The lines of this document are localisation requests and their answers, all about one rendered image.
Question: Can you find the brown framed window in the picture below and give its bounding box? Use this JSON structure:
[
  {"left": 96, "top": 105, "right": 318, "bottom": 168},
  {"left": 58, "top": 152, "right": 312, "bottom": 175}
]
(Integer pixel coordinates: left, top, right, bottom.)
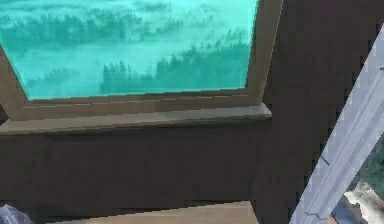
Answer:
[{"left": 0, "top": 0, "right": 285, "bottom": 136}]

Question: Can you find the grey crumpled cloth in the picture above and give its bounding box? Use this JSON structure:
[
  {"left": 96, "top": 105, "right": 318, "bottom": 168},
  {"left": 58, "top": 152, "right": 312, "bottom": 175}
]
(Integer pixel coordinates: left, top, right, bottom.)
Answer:
[{"left": 0, "top": 204, "right": 34, "bottom": 224}]

